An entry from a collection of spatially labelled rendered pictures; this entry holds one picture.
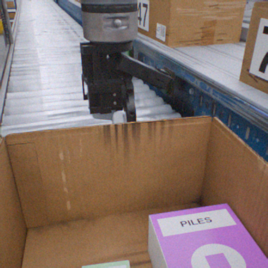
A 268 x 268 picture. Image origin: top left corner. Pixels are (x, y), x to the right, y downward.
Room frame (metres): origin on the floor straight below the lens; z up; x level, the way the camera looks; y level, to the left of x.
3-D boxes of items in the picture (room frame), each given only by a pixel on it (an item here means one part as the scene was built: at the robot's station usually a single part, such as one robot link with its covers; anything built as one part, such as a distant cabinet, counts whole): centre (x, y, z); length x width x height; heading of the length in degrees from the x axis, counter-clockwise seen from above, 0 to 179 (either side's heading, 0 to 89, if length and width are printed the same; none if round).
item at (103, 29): (0.50, 0.04, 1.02); 0.10 x 0.09 x 0.05; 18
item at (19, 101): (0.93, 0.18, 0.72); 0.52 x 0.05 x 0.05; 108
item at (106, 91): (0.50, 0.05, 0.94); 0.09 x 0.08 x 0.12; 108
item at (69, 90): (0.99, 0.20, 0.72); 0.52 x 0.05 x 0.05; 108
